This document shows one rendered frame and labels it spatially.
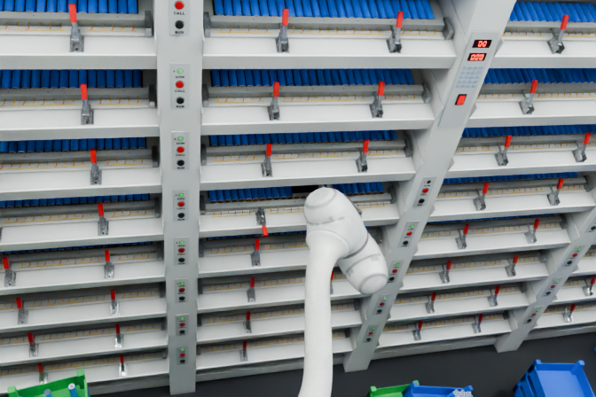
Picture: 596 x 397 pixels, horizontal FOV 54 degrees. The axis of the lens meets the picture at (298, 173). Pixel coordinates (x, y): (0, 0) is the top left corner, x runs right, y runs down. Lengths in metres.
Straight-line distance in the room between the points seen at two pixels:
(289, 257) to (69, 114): 0.81
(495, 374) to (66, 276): 1.78
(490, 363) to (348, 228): 1.57
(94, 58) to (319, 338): 0.75
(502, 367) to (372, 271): 1.48
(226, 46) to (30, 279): 0.92
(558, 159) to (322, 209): 0.89
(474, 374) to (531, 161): 1.14
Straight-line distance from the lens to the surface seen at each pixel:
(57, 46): 1.32
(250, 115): 1.43
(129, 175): 1.54
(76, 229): 1.69
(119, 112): 1.42
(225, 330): 2.14
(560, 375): 2.67
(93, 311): 1.98
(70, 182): 1.55
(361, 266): 1.38
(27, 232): 1.71
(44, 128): 1.42
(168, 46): 1.28
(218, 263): 1.82
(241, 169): 1.56
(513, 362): 2.81
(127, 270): 1.82
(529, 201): 2.04
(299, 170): 1.58
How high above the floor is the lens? 2.17
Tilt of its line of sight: 42 degrees down
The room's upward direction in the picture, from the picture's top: 10 degrees clockwise
